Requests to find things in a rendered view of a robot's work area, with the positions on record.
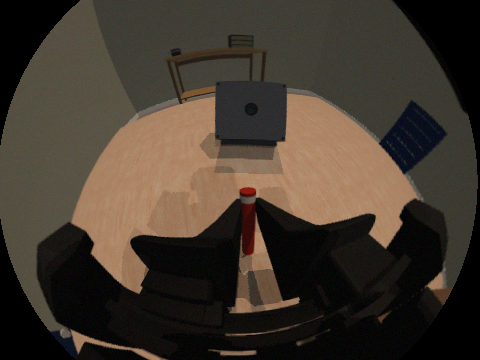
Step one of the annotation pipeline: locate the dark grey sloped panel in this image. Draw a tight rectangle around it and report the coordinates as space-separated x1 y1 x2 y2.
215 80 287 145

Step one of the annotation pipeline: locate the red peg with white band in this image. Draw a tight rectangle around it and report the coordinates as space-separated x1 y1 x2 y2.
239 187 256 256

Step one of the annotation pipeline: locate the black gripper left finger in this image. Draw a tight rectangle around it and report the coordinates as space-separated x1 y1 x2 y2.
129 199 243 307

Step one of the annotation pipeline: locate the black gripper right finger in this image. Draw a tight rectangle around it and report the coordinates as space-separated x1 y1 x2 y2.
256 197 376 301

